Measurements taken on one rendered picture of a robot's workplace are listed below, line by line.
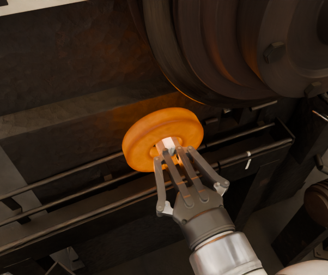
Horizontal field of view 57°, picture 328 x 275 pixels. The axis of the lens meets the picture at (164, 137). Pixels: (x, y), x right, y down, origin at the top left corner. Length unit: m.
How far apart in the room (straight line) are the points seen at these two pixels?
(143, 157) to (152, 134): 0.07
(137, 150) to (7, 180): 1.20
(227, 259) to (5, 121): 0.44
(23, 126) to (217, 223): 0.37
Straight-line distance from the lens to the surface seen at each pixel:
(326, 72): 0.47
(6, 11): 0.48
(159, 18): 0.37
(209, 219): 0.44
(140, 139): 0.51
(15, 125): 0.59
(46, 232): 0.69
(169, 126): 0.51
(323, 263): 0.58
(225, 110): 0.74
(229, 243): 0.43
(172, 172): 0.50
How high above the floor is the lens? 1.27
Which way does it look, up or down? 51 degrees down
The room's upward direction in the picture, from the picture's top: straight up
